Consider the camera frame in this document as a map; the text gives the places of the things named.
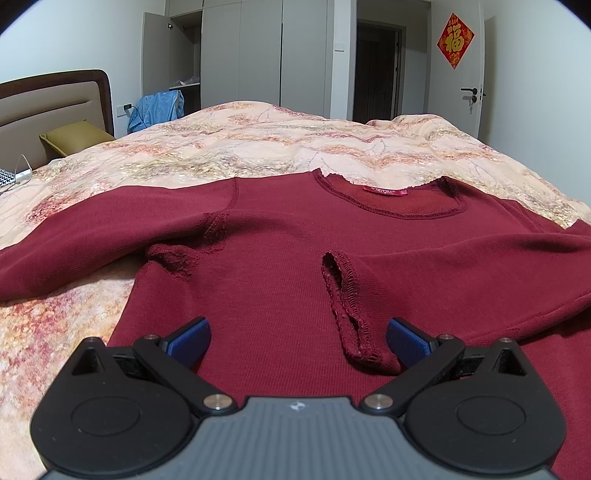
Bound dark red long-sleeve shirt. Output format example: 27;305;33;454
1;171;590;479

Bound blue clothes pile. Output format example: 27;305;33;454
127;90;184;134

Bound floral peach quilt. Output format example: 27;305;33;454
1;101;590;479

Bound olive green pillow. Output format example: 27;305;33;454
39;120;115;157

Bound white room door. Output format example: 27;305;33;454
427;0;485;137

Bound padded bed headboard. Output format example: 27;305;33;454
1;70;114;172

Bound grey built-in wardrobe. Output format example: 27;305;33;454
140;0;334;116

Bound red fu door decoration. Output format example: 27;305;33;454
437;13;475;69

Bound white charger with cable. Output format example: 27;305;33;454
13;154;33;184

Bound black door handle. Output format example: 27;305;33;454
461;88;486;105

